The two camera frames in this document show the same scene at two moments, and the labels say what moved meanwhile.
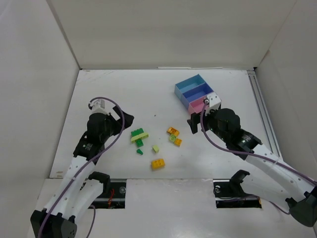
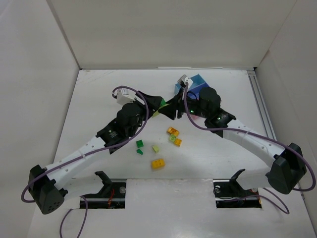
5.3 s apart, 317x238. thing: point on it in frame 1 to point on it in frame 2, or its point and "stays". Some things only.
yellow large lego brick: x=158 y=164 stays
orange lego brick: x=173 y=131 stays
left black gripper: x=120 y=119 to x=147 y=106
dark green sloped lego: x=138 y=150 stays
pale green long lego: x=140 y=136 to x=163 y=103
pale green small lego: x=155 y=148 stays
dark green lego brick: x=139 y=142 to x=163 y=101
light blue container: x=187 y=84 stays
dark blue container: x=195 y=93 stays
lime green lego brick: x=173 y=137 stays
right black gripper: x=198 y=121 to x=180 y=106
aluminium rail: x=272 y=139 stays
